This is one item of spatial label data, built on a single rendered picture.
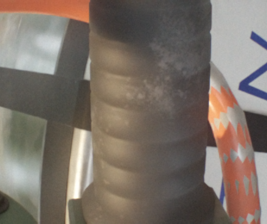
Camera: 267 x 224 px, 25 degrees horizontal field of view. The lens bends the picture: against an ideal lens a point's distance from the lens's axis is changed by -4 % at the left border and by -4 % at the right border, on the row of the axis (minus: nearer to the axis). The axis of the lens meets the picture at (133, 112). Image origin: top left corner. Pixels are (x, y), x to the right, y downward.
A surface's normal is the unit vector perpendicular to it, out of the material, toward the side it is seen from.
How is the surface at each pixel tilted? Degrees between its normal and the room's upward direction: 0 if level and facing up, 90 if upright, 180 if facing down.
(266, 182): 90
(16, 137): 44
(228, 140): 61
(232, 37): 90
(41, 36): 52
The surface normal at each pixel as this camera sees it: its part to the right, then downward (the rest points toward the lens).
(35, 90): -0.74, -0.12
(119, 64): -0.51, 0.33
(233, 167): -0.37, -0.15
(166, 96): 0.25, 0.38
